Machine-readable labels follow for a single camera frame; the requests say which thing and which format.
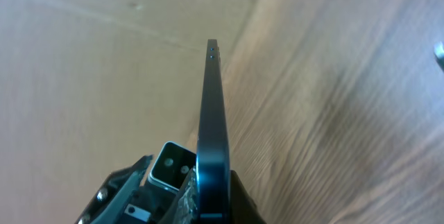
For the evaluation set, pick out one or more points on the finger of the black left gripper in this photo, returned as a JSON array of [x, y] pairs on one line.
[[183, 209], [243, 210]]

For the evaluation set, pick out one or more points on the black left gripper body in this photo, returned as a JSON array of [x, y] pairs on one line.
[[122, 199]]

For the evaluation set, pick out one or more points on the blue Samsung Galaxy smartphone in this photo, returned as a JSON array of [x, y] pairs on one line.
[[213, 161]]

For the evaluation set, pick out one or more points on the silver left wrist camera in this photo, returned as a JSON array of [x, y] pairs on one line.
[[171, 167]]

